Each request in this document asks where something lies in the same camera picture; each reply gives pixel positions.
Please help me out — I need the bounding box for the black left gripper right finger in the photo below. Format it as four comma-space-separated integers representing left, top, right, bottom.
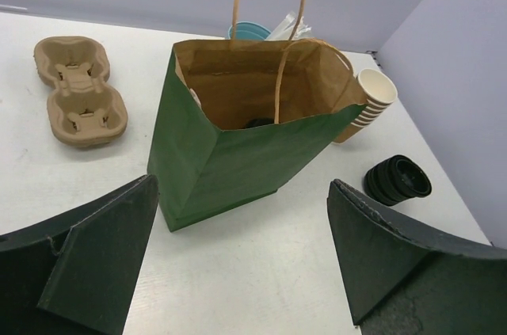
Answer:
327, 180, 506, 334

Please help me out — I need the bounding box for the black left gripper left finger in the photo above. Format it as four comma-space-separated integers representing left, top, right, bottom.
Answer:
1, 175, 158, 334

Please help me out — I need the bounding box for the brown paper bag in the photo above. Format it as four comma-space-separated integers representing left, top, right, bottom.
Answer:
146, 0, 368, 234

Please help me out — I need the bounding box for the pulp cup carrier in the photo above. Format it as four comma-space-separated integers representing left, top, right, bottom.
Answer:
189, 89, 202, 108

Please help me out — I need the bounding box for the stack of black cup lids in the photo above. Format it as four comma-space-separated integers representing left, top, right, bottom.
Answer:
363, 154, 433, 207

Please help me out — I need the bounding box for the stack of pulp cup carriers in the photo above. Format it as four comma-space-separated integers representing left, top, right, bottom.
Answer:
33, 36, 128, 147

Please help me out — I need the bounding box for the stack of brown paper cups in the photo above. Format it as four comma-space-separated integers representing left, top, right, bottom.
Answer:
334, 68, 398, 143

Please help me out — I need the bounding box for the light blue cylindrical container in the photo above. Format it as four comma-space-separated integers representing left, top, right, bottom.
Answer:
226, 21, 271, 40

